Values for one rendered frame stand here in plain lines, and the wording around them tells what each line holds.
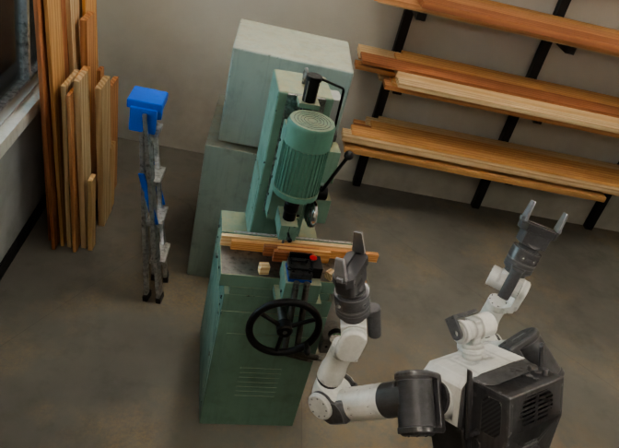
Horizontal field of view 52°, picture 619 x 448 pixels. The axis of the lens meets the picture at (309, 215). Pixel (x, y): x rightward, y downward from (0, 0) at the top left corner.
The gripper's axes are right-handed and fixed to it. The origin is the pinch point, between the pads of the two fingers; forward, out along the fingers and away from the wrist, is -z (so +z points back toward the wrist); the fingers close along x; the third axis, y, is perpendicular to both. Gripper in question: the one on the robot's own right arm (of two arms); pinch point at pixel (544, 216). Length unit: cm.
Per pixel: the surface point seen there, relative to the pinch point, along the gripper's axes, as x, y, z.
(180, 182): 120, 262, 116
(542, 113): -87, 235, -22
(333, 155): 53, 76, 21
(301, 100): 74, 63, 3
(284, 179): 71, 51, 31
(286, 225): 63, 58, 50
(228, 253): 79, 60, 70
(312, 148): 66, 45, 15
